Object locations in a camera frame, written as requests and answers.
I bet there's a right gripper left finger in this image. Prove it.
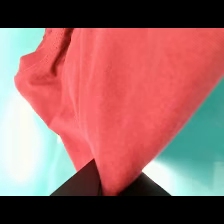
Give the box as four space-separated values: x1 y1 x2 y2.
49 158 104 197

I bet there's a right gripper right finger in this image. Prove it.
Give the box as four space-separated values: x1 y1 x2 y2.
124 171 172 197

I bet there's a red T-shirt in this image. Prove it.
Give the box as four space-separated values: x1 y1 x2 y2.
13 27 224 197

